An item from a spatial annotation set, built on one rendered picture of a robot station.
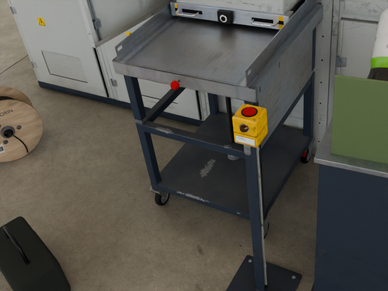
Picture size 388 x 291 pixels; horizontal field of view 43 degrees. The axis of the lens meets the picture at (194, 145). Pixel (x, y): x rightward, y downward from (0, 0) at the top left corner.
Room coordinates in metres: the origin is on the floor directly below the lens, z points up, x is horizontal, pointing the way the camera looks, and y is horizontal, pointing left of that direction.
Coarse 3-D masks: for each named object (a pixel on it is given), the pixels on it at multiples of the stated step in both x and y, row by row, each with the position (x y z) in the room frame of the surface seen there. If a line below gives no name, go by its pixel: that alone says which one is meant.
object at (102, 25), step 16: (80, 0) 1.91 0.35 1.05; (96, 0) 1.98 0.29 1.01; (112, 0) 2.03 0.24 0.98; (128, 0) 2.09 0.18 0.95; (144, 0) 2.15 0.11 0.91; (160, 0) 2.21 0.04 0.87; (96, 16) 1.97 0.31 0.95; (112, 16) 2.02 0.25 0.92; (128, 16) 2.08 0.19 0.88; (144, 16) 2.10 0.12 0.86; (96, 32) 1.95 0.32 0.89; (112, 32) 2.01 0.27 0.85
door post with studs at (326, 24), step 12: (324, 0) 1.94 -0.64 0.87; (324, 12) 1.94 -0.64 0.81; (324, 24) 1.94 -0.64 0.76; (324, 36) 1.94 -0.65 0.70; (324, 48) 1.93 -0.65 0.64; (324, 60) 1.93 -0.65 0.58; (324, 72) 1.93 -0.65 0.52; (324, 84) 1.93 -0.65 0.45; (324, 96) 1.93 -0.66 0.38; (324, 108) 1.93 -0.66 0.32; (324, 120) 1.93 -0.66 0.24; (324, 132) 1.92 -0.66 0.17
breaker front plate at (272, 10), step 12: (180, 0) 2.03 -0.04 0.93; (192, 0) 1.99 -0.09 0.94; (204, 0) 1.96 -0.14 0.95; (216, 0) 1.92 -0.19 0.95; (228, 0) 1.89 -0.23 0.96; (240, 0) 1.86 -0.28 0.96; (252, 0) 1.83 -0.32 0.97; (264, 0) 1.80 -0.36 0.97; (276, 0) 1.77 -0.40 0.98; (276, 12) 1.77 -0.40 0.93
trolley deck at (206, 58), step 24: (192, 24) 1.96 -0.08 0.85; (216, 24) 1.93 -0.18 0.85; (240, 24) 1.89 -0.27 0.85; (312, 24) 1.84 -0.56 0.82; (144, 48) 1.82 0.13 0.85; (168, 48) 1.78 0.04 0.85; (192, 48) 1.75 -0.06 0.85; (216, 48) 1.72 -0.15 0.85; (240, 48) 1.69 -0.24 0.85; (288, 48) 1.63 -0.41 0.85; (120, 72) 1.74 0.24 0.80; (144, 72) 1.67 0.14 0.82; (168, 72) 1.60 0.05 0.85; (192, 72) 1.57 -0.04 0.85; (216, 72) 1.55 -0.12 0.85; (240, 72) 1.52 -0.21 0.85; (264, 72) 1.49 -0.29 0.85; (240, 96) 1.43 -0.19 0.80
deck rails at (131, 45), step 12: (312, 0) 1.92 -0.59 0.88; (168, 12) 2.04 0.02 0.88; (300, 12) 1.81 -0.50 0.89; (144, 24) 1.90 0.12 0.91; (156, 24) 1.96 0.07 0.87; (168, 24) 1.99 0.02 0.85; (288, 24) 1.71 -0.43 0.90; (300, 24) 1.80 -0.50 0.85; (132, 36) 1.83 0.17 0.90; (144, 36) 1.89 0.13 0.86; (156, 36) 1.90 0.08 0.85; (276, 36) 1.62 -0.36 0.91; (288, 36) 1.71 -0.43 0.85; (132, 48) 1.82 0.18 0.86; (264, 48) 1.53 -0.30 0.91; (276, 48) 1.62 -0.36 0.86; (120, 60) 1.75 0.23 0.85; (264, 60) 1.53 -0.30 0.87; (252, 72) 1.45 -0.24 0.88; (240, 84) 1.43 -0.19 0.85
